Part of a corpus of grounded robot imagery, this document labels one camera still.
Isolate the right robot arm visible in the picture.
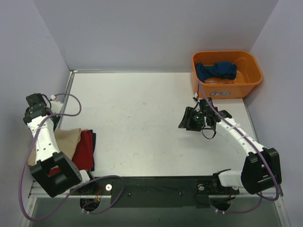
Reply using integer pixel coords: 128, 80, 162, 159
179, 98, 282, 194

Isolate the aluminium rail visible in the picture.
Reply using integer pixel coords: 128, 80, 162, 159
28, 175, 284, 199

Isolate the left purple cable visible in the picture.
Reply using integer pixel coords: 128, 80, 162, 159
18, 93, 125, 222

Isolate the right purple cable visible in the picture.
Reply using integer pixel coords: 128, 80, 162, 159
196, 81, 281, 215

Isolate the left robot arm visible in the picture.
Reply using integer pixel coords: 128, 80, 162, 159
23, 93, 98, 197

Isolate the beige t shirt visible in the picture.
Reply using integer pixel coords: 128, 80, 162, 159
27, 127, 81, 166

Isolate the purple cable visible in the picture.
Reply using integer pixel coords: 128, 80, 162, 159
196, 81, 281, 215
18, 93, 125, 222

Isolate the folded red t shirt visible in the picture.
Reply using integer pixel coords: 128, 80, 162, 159
54, 128, 94, 171

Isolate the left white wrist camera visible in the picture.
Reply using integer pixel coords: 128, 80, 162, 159
50, 95, 63, 114

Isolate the crumpled blue t shirt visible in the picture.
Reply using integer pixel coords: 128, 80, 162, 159
195, 61, 237, 83

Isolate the orange plastic basket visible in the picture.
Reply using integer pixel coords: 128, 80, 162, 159
191, 50, 263, 99

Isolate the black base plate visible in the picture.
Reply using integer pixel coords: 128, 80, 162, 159
75, 176, 239, 208

